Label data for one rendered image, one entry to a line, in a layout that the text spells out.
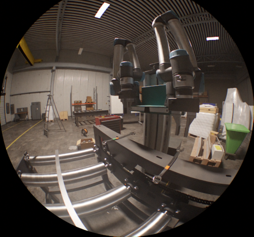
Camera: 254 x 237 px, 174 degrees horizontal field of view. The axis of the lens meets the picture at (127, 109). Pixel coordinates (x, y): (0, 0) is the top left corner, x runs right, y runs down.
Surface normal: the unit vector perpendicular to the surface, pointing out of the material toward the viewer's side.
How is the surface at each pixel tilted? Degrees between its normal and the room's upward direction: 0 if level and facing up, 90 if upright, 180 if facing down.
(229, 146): 101
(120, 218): 0
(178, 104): 90
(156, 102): 90
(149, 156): 0
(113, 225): 0
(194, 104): 90
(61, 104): 90
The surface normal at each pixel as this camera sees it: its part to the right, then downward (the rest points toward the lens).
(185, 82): -0.53, 0.07
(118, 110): 0.26, 0.08
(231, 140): -0.84, 0.24
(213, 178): -0.01, -1.00
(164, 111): -0.72, 0.07
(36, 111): 0.62, 0.06
